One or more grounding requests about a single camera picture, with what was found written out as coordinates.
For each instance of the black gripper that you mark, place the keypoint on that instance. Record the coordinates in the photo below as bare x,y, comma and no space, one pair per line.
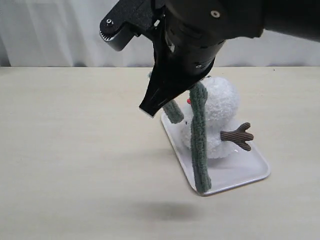
183,55

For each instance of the green knitted scarf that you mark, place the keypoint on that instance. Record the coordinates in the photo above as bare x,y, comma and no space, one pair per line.
198,138

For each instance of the white plush snowman toy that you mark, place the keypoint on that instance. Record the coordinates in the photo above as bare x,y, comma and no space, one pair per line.
220,108

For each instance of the white rectangular plastic tray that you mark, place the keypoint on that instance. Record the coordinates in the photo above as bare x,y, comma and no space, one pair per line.
238,169

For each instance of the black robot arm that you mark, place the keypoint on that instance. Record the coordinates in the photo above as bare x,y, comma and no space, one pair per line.
230,19

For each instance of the white curtain backdrop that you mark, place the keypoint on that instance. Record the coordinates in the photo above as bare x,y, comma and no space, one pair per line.
65,33

